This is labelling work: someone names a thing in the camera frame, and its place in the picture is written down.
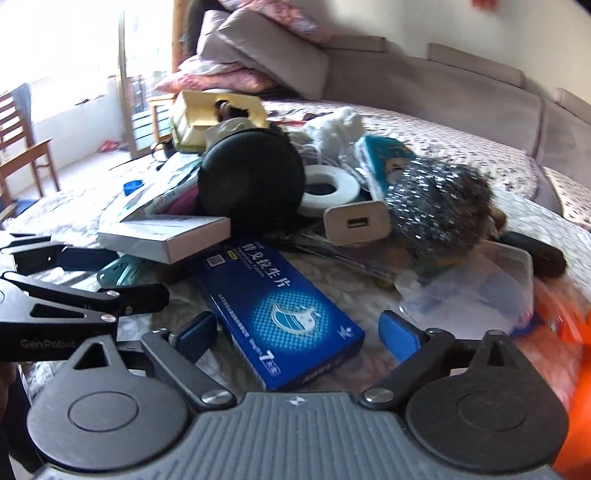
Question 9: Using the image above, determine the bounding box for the pink patterned pillow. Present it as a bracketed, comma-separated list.
[217, 0, 333, 40]
[154, 69, 278, 95]

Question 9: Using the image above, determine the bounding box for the white tape roll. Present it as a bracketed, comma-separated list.
[298, 165, 362, 217]

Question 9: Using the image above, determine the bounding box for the silver glitter pouch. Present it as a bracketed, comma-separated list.
[383, 157, 497, 259]

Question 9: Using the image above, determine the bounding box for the small plush doll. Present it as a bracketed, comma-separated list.
[215, 99, 252, 121]

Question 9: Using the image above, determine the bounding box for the black round case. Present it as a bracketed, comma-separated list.
[198, 130, 306, 232]

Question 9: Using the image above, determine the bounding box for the quilted cloth-covered desktop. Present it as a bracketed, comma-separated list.
[0, 185, 591, 416]

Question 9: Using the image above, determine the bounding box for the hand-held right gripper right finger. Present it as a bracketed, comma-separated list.
[358, 310, 532, 411]

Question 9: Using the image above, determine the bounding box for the orange plastic bag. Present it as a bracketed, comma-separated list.
[531, 281, 591, 476]

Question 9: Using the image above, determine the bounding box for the white USB charger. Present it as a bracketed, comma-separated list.
[323, 200, 392, 247]

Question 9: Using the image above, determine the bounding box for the dark hanging jacket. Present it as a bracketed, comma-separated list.
[178, 0, 204, 70]

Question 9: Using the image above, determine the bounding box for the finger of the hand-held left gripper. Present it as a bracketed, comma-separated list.
[0, 233, 120, 274]
[0, 271, 171, 325]

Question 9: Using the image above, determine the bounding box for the blue medicine box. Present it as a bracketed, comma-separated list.
[196, 237, 365, 391]

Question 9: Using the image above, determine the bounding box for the wooden stool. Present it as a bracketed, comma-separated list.
[148, 95, 178, 144]

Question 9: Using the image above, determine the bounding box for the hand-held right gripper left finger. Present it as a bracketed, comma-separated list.
[60, 311, 236, 414]

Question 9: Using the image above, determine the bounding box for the white pink tube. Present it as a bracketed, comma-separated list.
[152, 173, 201, 215]

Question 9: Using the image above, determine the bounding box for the wooden chair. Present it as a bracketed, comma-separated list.
[0, 90, 61, 217]

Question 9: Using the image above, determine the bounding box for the black tool handle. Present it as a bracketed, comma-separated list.
[501, 231, 568, 278]

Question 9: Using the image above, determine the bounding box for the cream yellow bag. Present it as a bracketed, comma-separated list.
[171, 90, 269, 153]

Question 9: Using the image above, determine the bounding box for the short quilted sofa cover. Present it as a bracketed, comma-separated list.
[542, 166, 591, 232]

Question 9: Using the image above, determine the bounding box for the clear plastic container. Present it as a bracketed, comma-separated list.
[399, 242, 534, 330]

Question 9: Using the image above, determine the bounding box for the long quilted sofa cover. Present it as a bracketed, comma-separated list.
[263, 99, 541, 199]

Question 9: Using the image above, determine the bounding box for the grey fabric sofa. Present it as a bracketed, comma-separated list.
[171, 32, 591, 232]

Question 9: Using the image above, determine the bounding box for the blue snack packet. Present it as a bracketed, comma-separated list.
[355, 135, 416, 204]

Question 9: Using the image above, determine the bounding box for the large grey cushion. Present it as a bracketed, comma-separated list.
[217, 9, 329, 100]

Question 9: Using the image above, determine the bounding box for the white plastic packet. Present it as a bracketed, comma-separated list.
[104, 182, 185, 222]

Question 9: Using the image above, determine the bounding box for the glass balcony door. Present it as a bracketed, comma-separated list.
[117, 0, 153, 160]

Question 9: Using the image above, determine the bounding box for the white flat box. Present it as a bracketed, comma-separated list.
[97, 216, 232, 265]

